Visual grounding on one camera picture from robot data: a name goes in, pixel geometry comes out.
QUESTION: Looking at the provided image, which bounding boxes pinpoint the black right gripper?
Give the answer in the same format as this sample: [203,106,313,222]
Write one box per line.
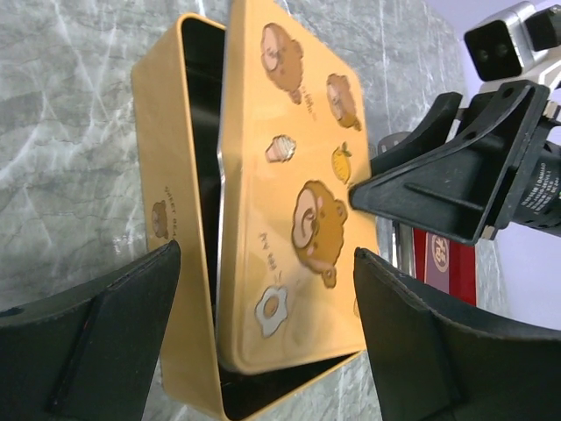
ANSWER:
[349,80,560,246]

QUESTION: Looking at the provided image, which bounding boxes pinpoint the silver tin lid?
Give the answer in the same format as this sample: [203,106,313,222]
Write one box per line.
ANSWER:
[216,1,378,375]

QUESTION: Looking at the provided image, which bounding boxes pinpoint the gold tin box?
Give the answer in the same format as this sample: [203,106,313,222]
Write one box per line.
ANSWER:
[131,12,354,420]

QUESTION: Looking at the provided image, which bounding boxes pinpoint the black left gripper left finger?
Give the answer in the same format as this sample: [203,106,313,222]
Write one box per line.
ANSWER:
[1,240,181,420]

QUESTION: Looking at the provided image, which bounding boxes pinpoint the red tin tray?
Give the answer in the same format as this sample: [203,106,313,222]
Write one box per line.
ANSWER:
[413,229,477,305]

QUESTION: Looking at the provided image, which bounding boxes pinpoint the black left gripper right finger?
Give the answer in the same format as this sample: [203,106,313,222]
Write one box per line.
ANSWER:
[353,248,560,420]

